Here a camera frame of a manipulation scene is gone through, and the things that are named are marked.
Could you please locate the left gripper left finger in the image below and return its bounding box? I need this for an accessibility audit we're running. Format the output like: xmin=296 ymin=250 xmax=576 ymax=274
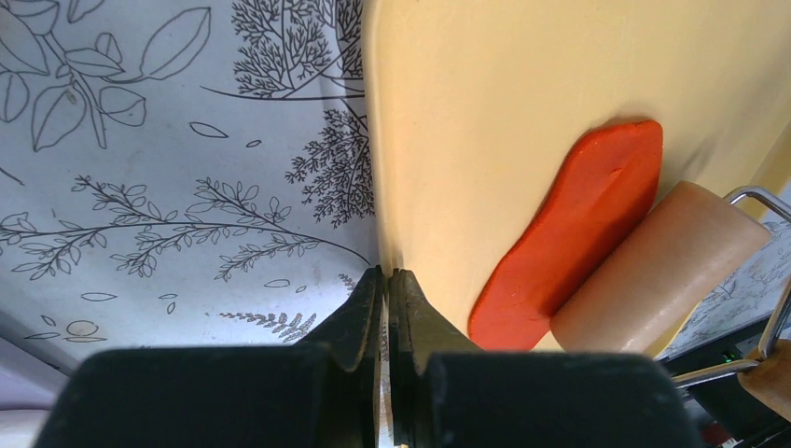
xmin=35 ymin=267 xmax=383 ymax=447

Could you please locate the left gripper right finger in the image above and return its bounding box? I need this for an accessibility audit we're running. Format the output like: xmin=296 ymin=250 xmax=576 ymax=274
xmin=388 ymin=270 xmax=701 ymax=447

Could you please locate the wooden dough roller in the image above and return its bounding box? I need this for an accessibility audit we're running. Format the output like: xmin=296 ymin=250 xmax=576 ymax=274
xmin=548 ymin=180 xmax=791 ymax=425

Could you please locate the red dough ball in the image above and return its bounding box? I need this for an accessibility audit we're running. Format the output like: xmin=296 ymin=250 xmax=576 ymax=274
xmin=467 ymin=119 xmax=663 ymax=351

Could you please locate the yellow tray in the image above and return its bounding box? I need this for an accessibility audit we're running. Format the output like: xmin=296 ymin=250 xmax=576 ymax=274
xmin=363 ymin=1 xmax=790 ymax=330

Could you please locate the purple tray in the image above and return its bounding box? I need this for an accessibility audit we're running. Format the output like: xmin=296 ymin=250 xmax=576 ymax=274
xmin=1 ymin=339 xmax=69 ymax=411

